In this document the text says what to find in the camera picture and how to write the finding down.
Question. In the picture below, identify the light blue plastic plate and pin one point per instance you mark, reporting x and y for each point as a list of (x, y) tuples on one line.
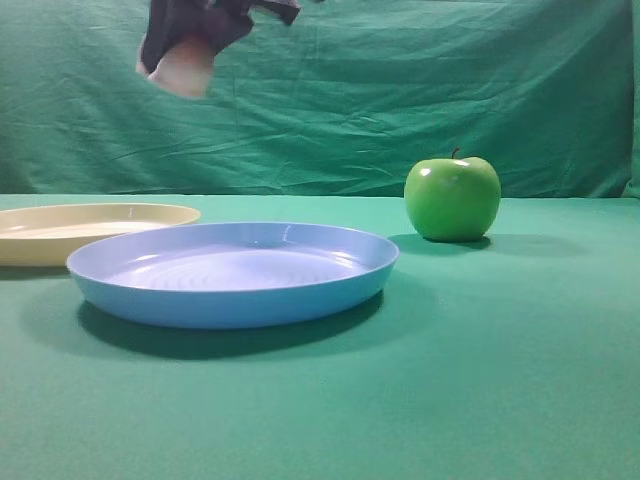
[(233, 275)]

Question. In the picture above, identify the round glossy bread bun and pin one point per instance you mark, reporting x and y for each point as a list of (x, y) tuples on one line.
[(186, 69)]

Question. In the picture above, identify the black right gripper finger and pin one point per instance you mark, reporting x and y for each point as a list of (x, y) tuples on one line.
[(226, 22), (169, 22)]

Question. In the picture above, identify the green cloth backdrop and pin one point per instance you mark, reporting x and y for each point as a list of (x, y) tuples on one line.
[(343, 102)]

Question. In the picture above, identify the pale yellow plastic plate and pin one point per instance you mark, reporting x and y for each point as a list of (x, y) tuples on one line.
[(44, 236)]

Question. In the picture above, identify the green cloth table cover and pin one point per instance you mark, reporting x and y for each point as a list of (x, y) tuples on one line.
[(515, 358)]

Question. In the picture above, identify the green apple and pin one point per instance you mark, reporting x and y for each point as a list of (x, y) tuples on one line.
[(452, 200)]

